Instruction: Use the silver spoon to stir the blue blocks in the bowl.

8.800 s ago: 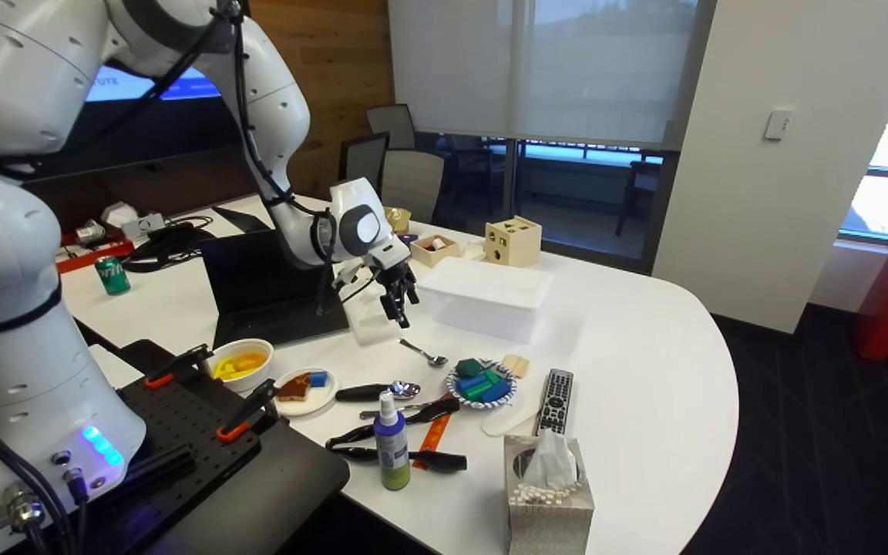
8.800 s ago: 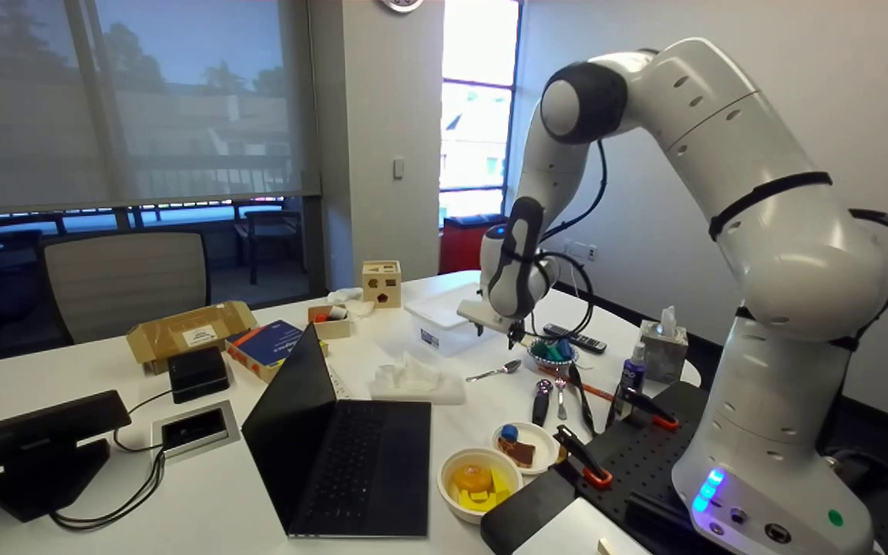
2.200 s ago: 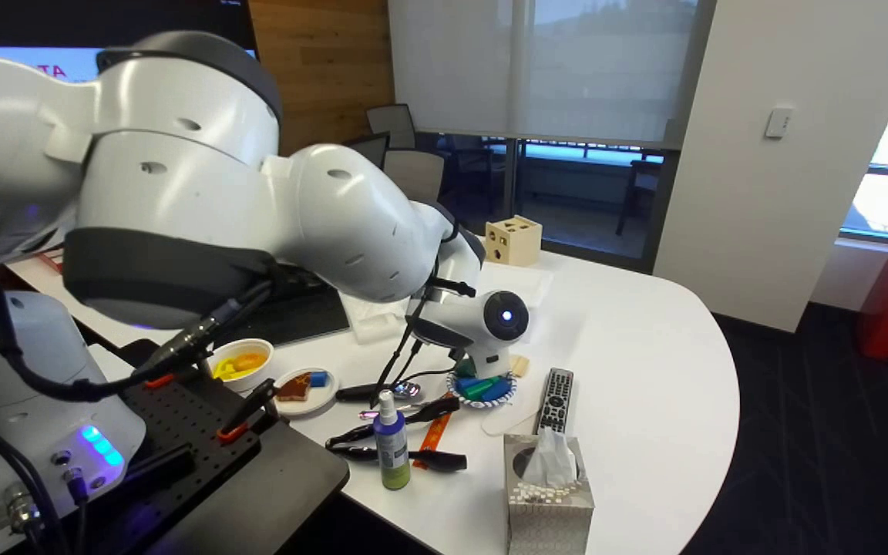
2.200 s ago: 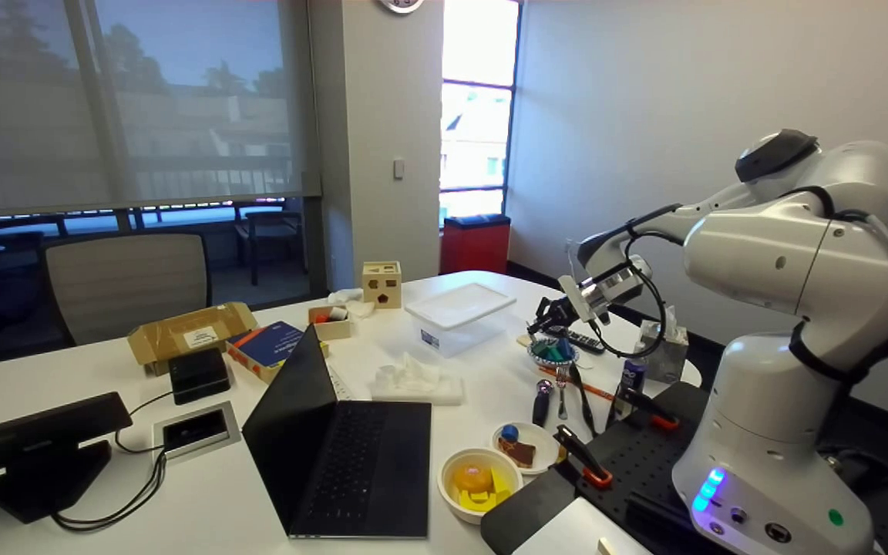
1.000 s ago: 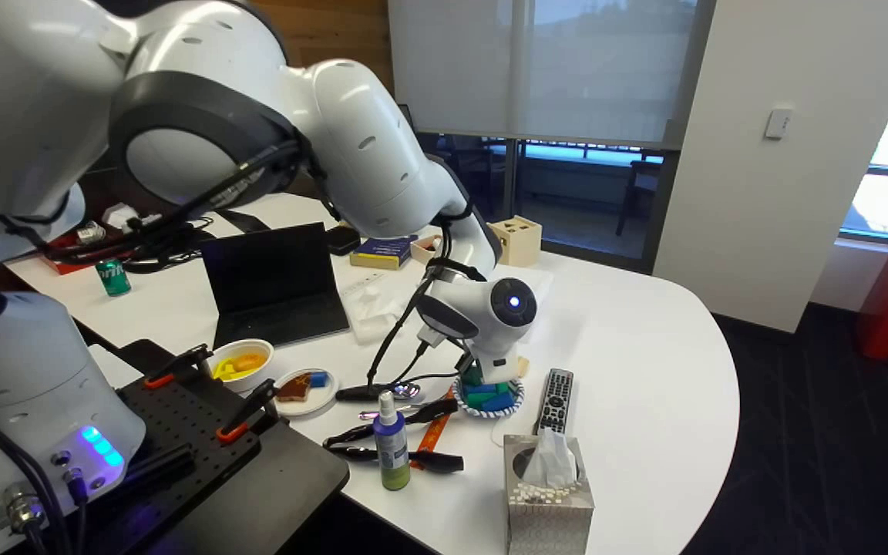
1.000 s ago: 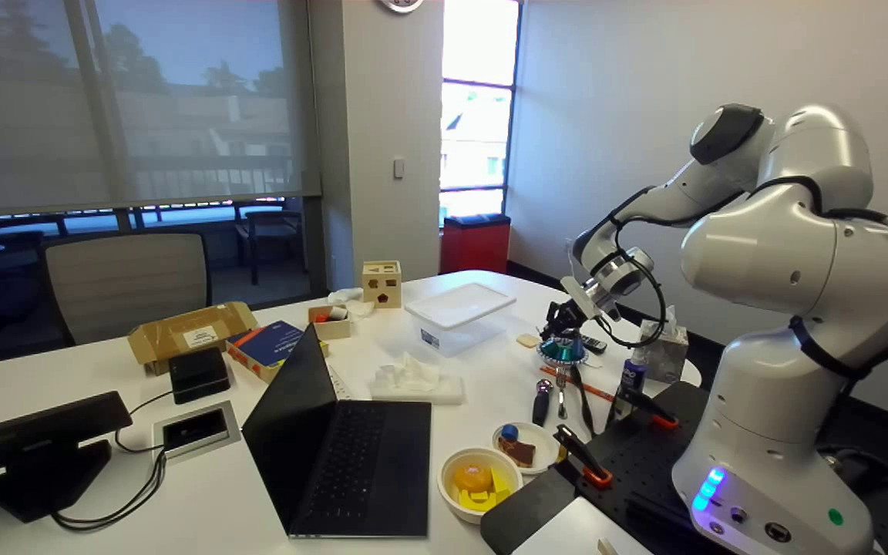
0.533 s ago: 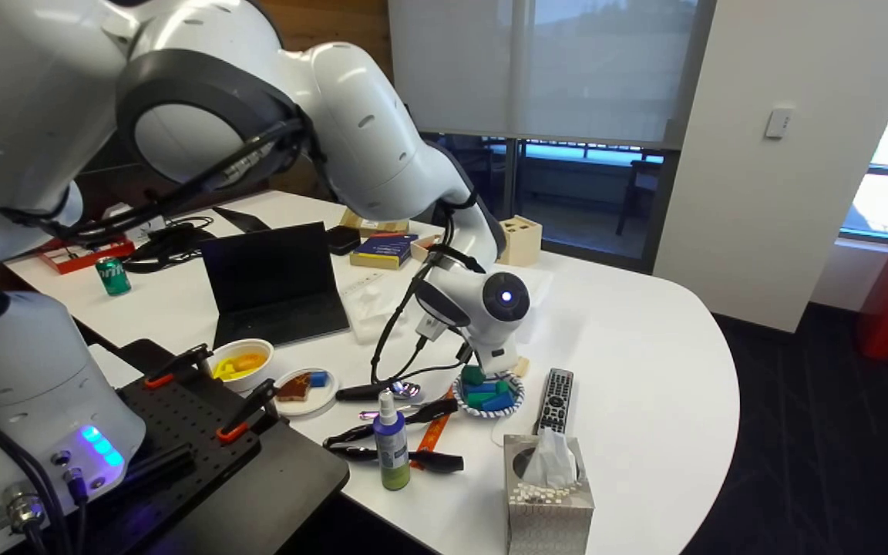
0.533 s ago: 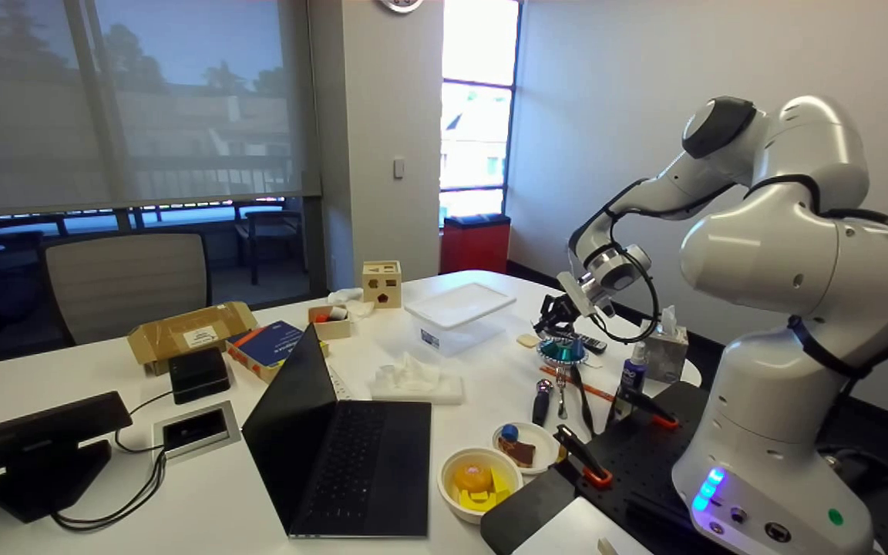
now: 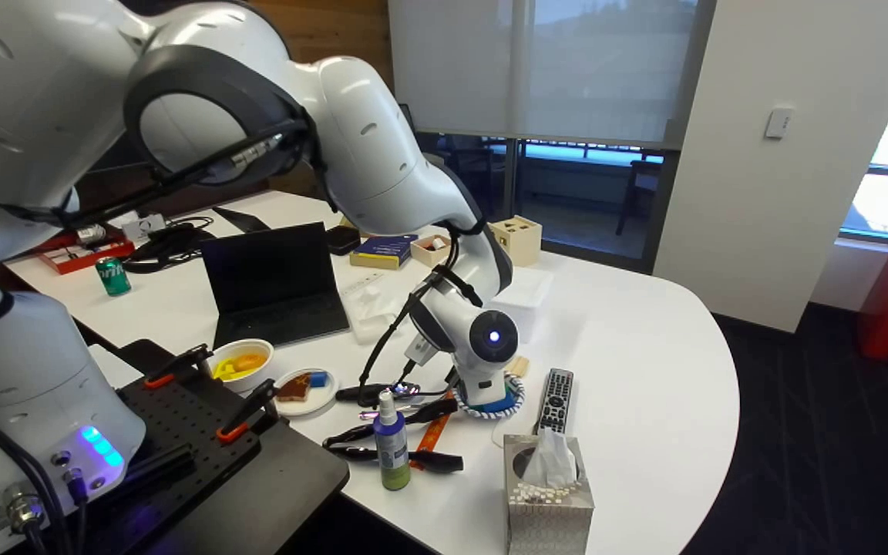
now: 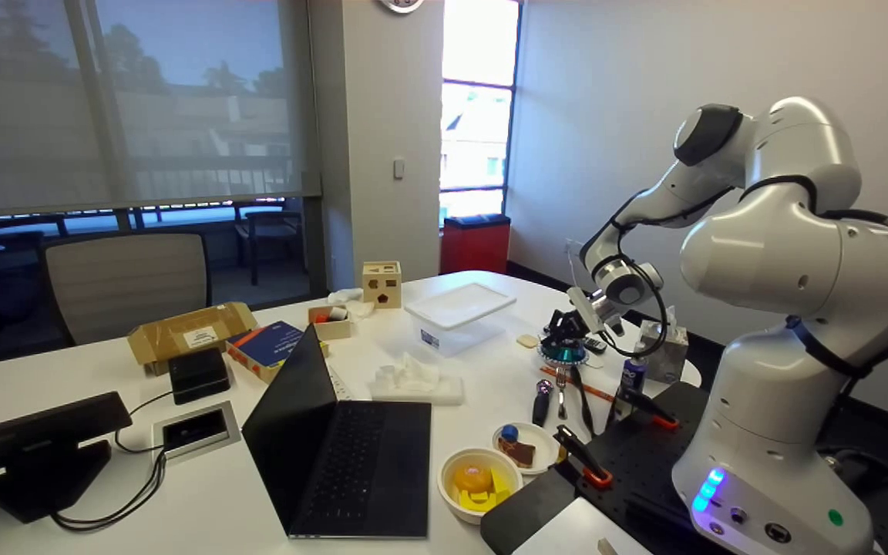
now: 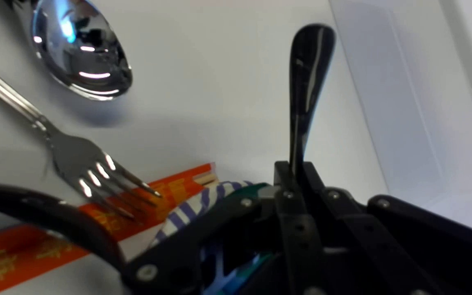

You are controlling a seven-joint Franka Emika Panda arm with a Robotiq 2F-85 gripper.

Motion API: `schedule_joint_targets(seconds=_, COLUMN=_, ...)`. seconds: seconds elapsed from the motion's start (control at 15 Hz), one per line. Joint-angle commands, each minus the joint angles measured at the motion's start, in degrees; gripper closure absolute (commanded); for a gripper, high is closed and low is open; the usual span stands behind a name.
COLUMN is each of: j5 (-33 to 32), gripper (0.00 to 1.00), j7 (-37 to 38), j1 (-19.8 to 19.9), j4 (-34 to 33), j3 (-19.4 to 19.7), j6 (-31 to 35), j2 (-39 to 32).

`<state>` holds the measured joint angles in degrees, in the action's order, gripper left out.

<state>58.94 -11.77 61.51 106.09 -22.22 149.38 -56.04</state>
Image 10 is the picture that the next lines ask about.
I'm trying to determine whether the small wooden box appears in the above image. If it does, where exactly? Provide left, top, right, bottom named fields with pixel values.
left=309, top=305, right=354, bottom=339

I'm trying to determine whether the grey office chair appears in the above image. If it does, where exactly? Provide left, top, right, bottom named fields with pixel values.
left=45, top=233, right=210, bottom=343

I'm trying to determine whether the black marker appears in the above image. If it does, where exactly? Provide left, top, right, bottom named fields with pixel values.
left=530, top=381, right=552, bottom=426

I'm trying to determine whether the yellow-filled white bowl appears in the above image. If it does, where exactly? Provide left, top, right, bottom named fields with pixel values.
left=437, top=446, right=522, bottom=524

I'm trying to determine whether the wooden shape sorter cube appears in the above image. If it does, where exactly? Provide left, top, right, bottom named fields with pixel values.
left=361, top=260, right=400, bottom=308

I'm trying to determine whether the crumpled white plastic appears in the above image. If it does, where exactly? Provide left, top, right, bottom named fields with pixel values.
left=369, top=358, right=465, bottom=406

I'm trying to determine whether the red bin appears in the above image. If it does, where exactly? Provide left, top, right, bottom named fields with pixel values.
left=441, top=212, right=513, bottom=272

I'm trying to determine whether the black mounting board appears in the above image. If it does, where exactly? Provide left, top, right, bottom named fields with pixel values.
left=479, top=381, right=716, bottom=555

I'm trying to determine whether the black laptop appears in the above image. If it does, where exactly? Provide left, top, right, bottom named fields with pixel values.
left=243, top=329, right=432, bottom=538

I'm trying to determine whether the black small box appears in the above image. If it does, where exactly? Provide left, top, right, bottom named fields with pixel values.
left=169, top=350, right=231, bottom=405

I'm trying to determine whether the black orange clamp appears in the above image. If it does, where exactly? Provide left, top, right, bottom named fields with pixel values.
left=556, top=426, right=613, bottom=492

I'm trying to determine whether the small white plate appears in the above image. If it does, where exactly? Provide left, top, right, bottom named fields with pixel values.
left=493, top=422, right=558, bottom=479

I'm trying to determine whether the clear plastic container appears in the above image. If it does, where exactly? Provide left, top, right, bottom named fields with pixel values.
left=405, top=285, right=515, bottom=354

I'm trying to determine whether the blue patterned bowl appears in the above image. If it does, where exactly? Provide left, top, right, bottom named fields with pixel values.
left=540, top=339, right=587, bottom=363

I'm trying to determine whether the blue book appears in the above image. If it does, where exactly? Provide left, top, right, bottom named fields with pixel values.
left=226, top=320, right=302, bottom=382

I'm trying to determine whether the small wooden tile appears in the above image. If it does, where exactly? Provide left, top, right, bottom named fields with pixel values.
left=519, top=332, right=540, bottom=350

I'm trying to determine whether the orange handled tool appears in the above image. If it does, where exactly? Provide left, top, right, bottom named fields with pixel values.
left=540, top=363, right=686, bottom=436

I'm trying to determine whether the grey tissue box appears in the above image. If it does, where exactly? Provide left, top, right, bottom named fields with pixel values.
left=639, top=320, right=687, bottom=386

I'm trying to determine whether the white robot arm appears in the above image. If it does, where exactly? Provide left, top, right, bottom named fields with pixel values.
left=571, top=95, right=888, bottom=555

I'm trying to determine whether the black conference device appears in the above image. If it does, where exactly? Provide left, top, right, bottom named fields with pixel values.
left=0, top=393, right=129, bottom=524

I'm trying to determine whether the cardboard box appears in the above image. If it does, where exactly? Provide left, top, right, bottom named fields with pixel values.
left=127, top=303, right=255, bottom=372

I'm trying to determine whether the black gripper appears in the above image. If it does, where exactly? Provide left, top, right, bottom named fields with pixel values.
left=544, top=308, right=607, bottom=354

